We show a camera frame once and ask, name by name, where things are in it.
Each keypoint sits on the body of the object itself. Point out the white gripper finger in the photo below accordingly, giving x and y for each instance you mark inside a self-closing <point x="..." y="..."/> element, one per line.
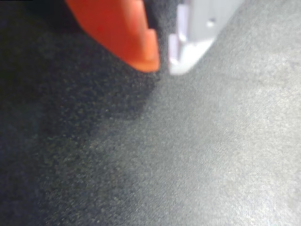
<point x="200" y="28"/>

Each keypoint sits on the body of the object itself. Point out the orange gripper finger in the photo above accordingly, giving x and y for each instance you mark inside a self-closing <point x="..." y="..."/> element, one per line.
<point x="122" y="33"/>

